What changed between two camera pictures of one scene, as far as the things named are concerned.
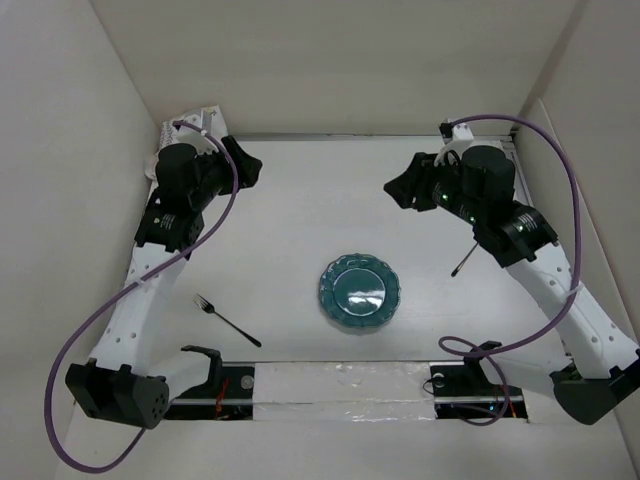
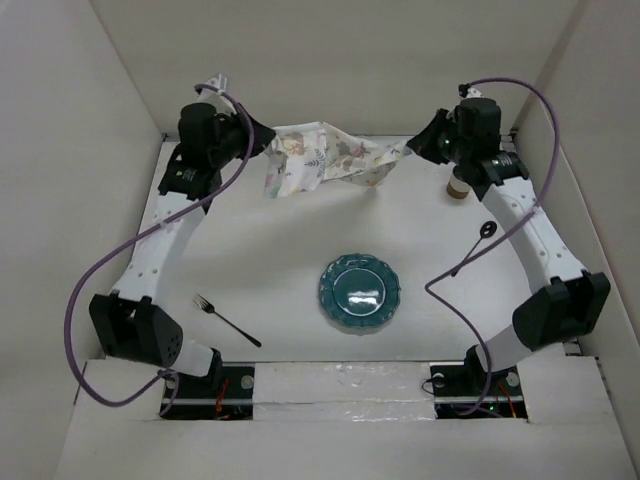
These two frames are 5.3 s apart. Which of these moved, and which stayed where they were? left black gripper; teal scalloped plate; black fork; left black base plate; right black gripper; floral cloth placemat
Moved: left black gripper; floral cloth placemat; right black gripper
Stayed: left black base plate; teal scalloped plate; black fork
